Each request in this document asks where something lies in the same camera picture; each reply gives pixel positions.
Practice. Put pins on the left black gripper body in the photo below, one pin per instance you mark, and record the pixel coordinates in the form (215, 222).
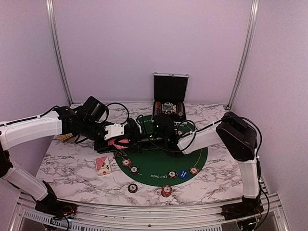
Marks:
(89, 130)

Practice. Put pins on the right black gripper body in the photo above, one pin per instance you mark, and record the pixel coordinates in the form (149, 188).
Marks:
(151, 141)

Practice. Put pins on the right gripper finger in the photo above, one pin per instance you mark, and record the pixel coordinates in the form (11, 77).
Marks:
(135, 129)
(135, 145)

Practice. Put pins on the triangular black red dealer button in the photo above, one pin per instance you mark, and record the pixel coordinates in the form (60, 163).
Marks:
(119, 154)

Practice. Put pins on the black 100 chips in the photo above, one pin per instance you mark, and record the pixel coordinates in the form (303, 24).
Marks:
(172, 174)
(134, 170)

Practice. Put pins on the blue small blind button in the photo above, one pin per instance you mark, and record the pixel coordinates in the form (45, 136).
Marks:
(183, 174)

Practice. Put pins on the black red 100 chip stack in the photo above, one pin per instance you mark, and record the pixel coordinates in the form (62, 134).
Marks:
(132, 188)

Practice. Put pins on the red yellow 5 chip stack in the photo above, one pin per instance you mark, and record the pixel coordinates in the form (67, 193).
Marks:
(166, 191)

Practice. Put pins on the red playing card deck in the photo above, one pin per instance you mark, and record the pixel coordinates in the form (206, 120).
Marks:
(119, 143)

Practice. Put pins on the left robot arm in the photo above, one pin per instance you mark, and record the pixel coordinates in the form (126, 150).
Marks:
(60, 120)

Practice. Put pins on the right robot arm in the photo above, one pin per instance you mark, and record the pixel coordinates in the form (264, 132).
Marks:
(240, 136)

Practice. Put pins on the playing card box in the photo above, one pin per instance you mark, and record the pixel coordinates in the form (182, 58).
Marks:
(102, 166)

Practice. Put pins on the round green poker mat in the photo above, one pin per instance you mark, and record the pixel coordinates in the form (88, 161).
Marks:
(154, 164)

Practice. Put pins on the woven bamboo basket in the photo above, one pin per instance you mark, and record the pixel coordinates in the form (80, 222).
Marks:
(65, 137)

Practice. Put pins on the card deck in case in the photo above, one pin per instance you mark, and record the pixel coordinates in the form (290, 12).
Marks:
(169, 108)

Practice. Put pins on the left chip row in case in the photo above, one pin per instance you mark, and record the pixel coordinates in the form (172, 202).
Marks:
(157, 109)

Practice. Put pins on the chip row in case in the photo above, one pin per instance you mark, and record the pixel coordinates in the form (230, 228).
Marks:
(180, 110)
(157, 109)

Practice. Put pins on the right chip row in case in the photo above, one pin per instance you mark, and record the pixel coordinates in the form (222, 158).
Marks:
(180, 110)

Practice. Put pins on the aluminium poker chip case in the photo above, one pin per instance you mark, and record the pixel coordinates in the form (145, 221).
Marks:
(171, 88)

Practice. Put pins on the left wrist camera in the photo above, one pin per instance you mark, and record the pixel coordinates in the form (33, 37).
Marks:
(113, 130)

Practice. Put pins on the front aluminium rail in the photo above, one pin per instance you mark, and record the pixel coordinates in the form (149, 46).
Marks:
(95, 217)

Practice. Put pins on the left aluminium frame post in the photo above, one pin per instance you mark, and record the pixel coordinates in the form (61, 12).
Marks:
(57, 50)

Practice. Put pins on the aluminium frame post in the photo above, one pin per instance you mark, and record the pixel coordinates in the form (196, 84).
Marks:
(246, 50)
(57, 50)

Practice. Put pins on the right aluminium frame post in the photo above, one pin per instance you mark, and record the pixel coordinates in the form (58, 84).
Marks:
(246, 50)

